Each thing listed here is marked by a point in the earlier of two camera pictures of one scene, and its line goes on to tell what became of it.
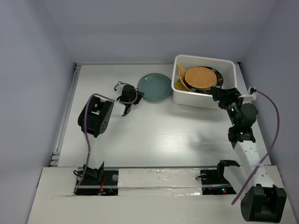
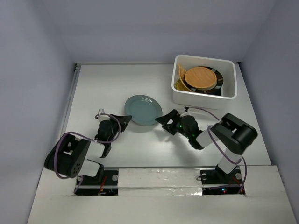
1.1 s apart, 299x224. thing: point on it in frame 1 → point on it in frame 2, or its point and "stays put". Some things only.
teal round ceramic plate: x=155 y=87 → x=144 y=109
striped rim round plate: x=218 y=84 stays put
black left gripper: x=138 y=97 → x=124 y=121
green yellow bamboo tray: x=179 y=86 stays put
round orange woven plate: x=200 y=78 stays put
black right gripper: x=226 y=96 → x=174 y=115
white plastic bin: x=227 y=68 stays put
